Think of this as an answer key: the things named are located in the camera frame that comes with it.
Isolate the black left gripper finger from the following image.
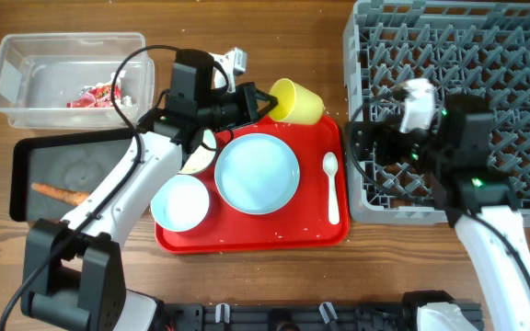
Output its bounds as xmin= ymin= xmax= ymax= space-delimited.
xmin=256 ymin=89 xmax=277 ymax=102
xmin=251 ymin=103 xmax=275 ymax=123

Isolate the yellow plastic cup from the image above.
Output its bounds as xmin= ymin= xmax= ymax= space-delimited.
xmin=269 ymin=78 xmax=325 ymax=125

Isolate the white tissue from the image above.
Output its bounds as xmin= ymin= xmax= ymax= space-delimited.
xmin=109 ymin=71 xmax=134 ymax=108

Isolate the red snack wrapper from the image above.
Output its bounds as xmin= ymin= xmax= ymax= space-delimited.
xmin=66 ymin=84 xmax=113 ymax=108

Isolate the orange carrot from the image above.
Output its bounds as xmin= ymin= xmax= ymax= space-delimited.
xmin=30 ymin=183 xmax=89 ymax=206

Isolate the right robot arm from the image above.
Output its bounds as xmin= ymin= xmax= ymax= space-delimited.
xmin=346 ymin=94 xmax=530 ymax=330

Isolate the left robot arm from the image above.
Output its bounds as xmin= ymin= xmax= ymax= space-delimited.
xmin=0 ymin=49 xmax=278 ymax=330

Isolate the grey dishwasher rack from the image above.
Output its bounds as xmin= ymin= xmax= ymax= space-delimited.
xmin=343 ymin=1 xmax=530 ymax=227

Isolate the white plastic spoon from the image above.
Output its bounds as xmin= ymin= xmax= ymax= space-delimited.
xmin=323 ymin=152 xmax=340 ymax=225

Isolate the light blue plate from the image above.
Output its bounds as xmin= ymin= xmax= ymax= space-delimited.
xmin=213 ymin=133 xmax=300 ymax=215

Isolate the green bowl with rice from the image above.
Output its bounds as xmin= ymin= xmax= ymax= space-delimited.
xmin=179 ymin=130 xmax=217 ymax=175

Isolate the light blue bowl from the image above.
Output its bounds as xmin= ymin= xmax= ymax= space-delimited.
xmin=150 ymin=175 xmax=210 ymax=233

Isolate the red plastic tray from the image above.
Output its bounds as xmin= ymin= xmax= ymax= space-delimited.
xmin=155 ymin=116 xmax=350 ymax=254

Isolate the black bin tray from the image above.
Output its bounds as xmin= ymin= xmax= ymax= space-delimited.
xmin=9 ymin=129 xmax=133 ymax=222

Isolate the clear plastic bin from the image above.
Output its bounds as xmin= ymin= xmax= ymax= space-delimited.
xmin=0 ymin=32 xmax=155 ymax=130

